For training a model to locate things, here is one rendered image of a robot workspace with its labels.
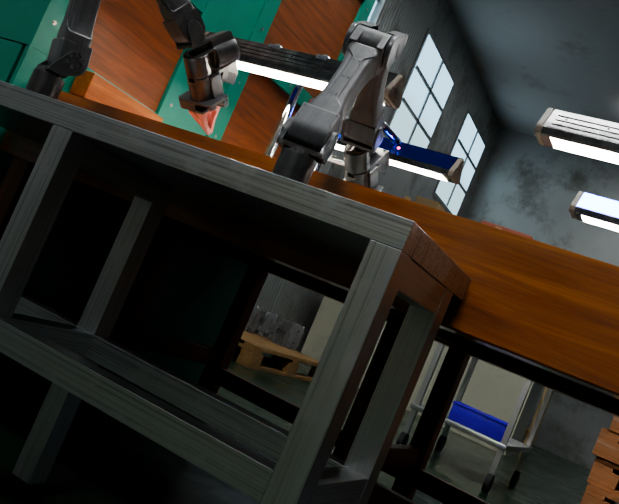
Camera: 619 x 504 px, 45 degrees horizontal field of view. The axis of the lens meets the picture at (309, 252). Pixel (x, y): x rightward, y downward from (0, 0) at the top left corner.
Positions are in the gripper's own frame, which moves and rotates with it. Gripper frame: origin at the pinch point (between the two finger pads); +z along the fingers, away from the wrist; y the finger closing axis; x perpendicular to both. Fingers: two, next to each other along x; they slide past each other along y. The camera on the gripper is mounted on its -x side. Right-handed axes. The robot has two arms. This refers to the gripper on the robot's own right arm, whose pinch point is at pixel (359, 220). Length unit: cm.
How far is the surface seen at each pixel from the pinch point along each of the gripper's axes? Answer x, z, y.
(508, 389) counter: -325, 417, 66
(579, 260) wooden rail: 25, -28, -57
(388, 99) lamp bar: -17.2, -23.2, 2.0
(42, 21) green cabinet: 16, -41, 79
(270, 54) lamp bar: -19, -26, 38
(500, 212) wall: -752, 558, 254
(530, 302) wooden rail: 31, -23, -53
